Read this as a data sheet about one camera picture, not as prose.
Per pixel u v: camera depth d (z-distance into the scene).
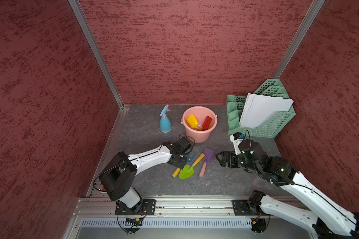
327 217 0.40
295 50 0.86
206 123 0.98
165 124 0.98
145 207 0.74
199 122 1.03
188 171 0.86
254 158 0.48
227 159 0.60
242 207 0.74
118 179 0.44
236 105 1.13
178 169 0.84
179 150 0.63
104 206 0.76
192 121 0.98
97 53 0.88
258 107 0.88
